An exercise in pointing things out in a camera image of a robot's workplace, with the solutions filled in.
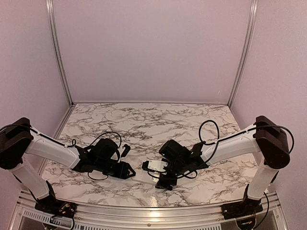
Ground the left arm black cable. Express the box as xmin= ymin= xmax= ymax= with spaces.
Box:
xmin=0 ymin=124 xmax=122 ymax=182

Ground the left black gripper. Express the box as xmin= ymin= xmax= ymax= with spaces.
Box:
xmin=95 ymin=158 xmax=136 ymax=179

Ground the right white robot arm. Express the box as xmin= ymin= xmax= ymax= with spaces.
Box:
xmin=155 ymin=115 xmax=294 ymax=215

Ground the right aluminium corner post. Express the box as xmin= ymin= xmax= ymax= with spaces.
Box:
xmin=227 ymin=0 xmax=259 ymax=108

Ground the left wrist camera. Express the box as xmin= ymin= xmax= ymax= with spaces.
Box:
xmin=120 ymin=144 xmax=131 ymax=158

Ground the aluminium corner post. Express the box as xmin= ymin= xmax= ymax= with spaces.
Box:
xmin=46 ymin=0 xmax=74 ymax=107
xmin=227 ymin=0 xmax=259 ymax=108

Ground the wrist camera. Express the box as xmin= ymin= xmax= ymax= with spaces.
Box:
xmin=120 ymin=144 xmax=131 ymax=158
xmin=142 ymin=160 xmax=168 ymax=173

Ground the white remote control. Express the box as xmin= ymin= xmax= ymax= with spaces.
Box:
xmin=132 ymin=169 xmax=158 ymax=185

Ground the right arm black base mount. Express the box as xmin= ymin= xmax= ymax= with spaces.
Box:
xmin=221 ymin=201 xmax=263 ymax=219

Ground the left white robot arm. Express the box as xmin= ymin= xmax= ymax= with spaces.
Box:
xmin=0 ymin=117 xmax=136 ymax=213

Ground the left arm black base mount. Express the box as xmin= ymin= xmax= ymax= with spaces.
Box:
xmin=35 ymin=199 xmax=77 ymax=218

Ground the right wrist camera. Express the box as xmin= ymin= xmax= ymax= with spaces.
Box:
xmin=142 ymin=160 xmax=168 ymax=173

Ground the left aluminium corner post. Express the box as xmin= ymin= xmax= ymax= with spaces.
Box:
xmin=46 ymin=0 xmax=74 ymax=107

